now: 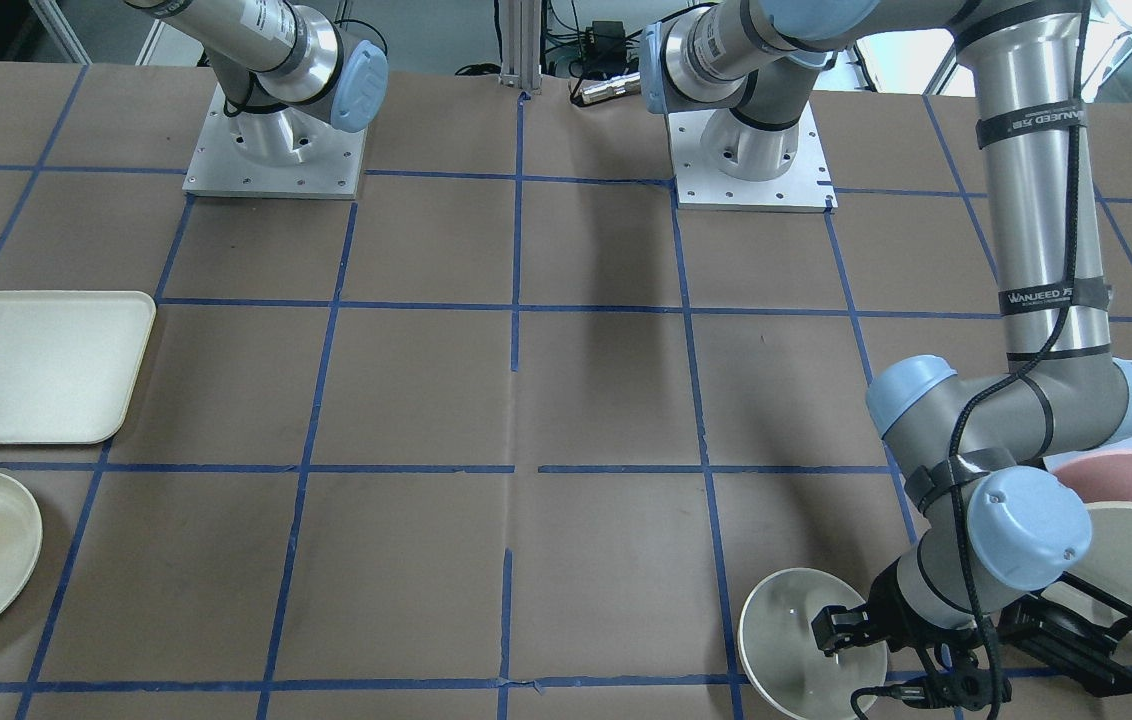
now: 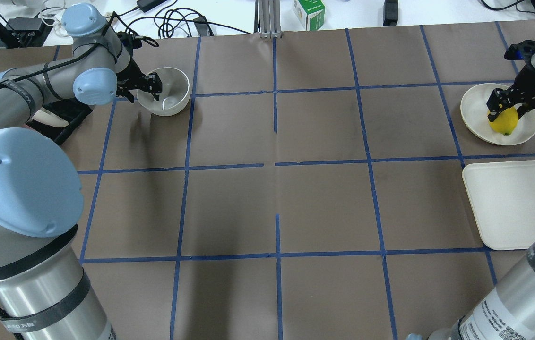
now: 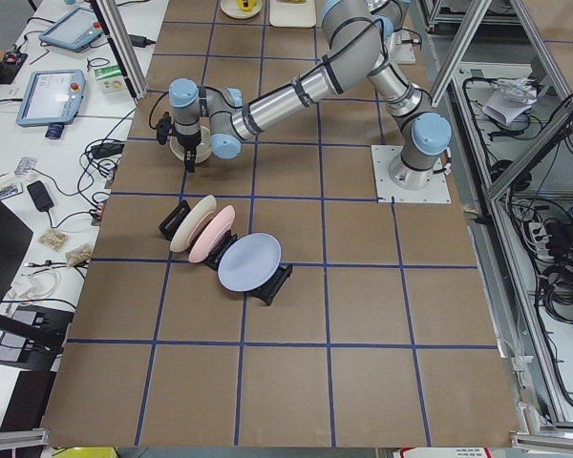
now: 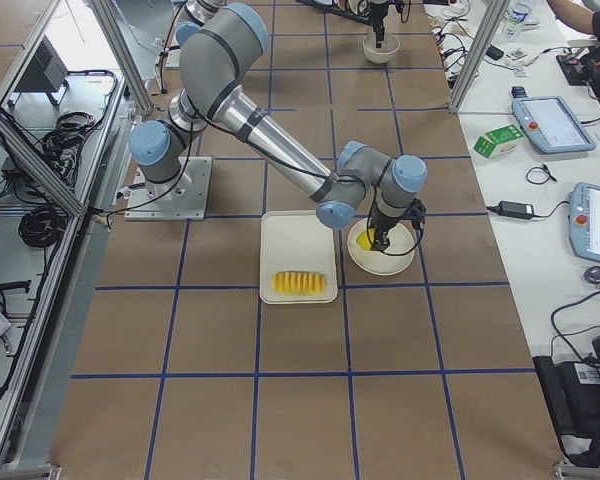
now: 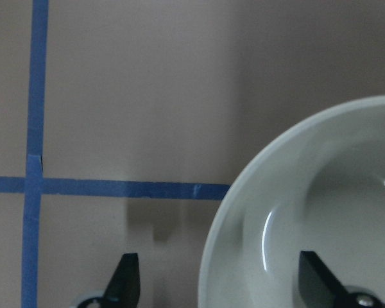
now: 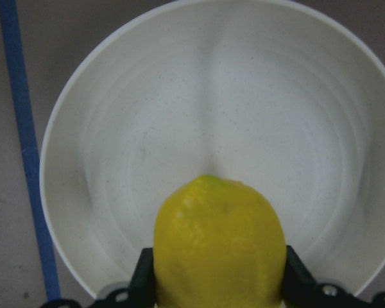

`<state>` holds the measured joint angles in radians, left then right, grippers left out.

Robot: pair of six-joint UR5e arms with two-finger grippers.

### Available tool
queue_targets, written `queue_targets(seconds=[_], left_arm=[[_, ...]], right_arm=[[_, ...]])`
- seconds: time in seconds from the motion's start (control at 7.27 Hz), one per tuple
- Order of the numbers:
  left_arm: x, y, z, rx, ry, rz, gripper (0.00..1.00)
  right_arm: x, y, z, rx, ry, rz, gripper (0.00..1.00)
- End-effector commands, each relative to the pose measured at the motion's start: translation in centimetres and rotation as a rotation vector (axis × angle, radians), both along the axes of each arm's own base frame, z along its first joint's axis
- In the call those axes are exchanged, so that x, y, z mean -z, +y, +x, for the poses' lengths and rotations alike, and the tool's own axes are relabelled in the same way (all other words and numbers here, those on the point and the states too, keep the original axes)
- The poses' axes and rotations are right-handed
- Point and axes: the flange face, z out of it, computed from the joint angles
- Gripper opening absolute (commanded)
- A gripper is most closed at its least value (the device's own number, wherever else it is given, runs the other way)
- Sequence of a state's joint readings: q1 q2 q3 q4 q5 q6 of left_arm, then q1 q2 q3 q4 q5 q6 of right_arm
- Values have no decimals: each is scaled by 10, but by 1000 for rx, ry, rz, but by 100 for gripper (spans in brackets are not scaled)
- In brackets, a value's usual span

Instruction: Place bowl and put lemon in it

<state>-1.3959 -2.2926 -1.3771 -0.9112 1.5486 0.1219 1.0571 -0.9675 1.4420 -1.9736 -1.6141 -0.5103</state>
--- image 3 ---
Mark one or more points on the cream bowl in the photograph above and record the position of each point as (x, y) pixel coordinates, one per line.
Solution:
(203, 150)

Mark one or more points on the black power adapter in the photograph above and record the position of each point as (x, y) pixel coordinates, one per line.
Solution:
(40, 196)

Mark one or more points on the pink plate in rack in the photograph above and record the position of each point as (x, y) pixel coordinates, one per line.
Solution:
(212, 234)

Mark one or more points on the lavender plate in rack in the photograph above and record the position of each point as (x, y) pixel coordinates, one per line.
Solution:
(249, 262)

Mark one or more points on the blue teach pendant near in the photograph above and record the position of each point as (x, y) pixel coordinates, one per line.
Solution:
(52, 97)

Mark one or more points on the cream plate in rack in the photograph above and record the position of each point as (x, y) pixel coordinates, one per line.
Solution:
(193, 224)

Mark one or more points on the crumpled white papers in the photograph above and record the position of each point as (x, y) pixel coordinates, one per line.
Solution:
(511, 98)

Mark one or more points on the blue teach pendant far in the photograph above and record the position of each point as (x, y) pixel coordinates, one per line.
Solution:
(74, 31)

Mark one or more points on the cream rectangular tray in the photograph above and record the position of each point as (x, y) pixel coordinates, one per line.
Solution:
(292, 14)

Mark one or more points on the cream round plate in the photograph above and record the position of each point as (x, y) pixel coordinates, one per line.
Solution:
(230, 8)

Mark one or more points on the blue teach pendant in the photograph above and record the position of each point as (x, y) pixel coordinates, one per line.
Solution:
(52, 97)
(74, 31)

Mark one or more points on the black dish rack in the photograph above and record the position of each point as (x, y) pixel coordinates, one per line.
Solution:
(265, 292)

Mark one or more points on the green white small box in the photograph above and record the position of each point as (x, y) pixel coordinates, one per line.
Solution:
(109, 79)

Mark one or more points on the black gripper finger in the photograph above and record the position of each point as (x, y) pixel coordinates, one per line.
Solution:
(189, 161)

